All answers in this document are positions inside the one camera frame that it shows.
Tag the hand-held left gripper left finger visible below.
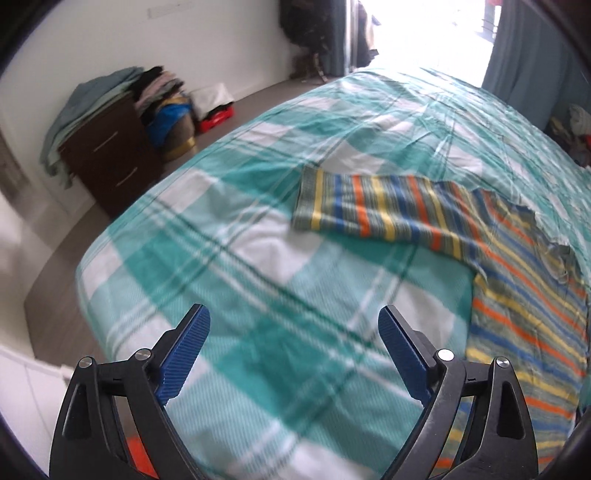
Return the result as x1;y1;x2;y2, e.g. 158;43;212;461
48;304;212;480

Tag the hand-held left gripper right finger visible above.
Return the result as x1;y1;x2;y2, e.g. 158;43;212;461
378;305;539;480

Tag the striped knit sweater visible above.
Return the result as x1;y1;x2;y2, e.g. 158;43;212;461
292;167;589;472

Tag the heap of mixed clothes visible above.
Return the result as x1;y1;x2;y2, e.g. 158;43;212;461
547;104;591;164

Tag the orange cloth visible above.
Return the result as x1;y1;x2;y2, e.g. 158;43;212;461
124;436;158;478

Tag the teal plaid bed blanket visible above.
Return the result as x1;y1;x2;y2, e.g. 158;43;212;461
75;67;591;480

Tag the white cabinet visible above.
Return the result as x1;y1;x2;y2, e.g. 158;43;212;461
0;344;70;462

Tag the dark brown wooden dresser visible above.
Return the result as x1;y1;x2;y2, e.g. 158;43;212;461
59;92;164;220

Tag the brown laundry basket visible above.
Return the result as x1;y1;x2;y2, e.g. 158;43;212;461
159;113;198;162

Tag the red box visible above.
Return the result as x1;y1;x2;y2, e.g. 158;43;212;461
198;105;235;134

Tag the blue cloth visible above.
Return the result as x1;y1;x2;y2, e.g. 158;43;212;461
148;102;192;146

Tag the white bag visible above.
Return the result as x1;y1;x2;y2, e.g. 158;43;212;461
190;83;235;121

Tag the blue grey curtain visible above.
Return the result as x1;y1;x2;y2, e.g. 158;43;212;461
481;0;578;134

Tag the dark hanging garment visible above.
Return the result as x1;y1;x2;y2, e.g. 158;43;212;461
358;0;382;65

